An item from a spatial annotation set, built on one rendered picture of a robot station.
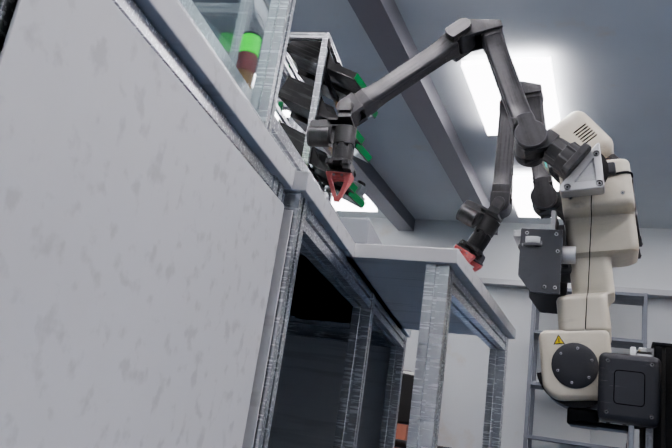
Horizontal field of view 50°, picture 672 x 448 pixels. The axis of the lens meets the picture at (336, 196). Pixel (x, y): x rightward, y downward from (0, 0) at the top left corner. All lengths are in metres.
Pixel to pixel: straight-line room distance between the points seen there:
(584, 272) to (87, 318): 1.46
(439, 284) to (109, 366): 0.85
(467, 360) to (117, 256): 8.07
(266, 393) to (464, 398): 7.60
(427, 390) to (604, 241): 0.72
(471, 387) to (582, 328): 6.79
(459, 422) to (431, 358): 7.22
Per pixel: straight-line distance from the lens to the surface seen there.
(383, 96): 1.93
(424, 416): 1.35
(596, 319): 1.81
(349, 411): 1.72
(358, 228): 1.61
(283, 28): 1.06
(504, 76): 1.92
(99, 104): 0.58
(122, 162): 0.62
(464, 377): 8.60
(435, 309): 1.37
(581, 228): 1.90
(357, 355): 1.72
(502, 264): 8.76
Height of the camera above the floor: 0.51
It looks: 17 degrees up
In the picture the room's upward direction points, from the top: 9 degrees clockwise
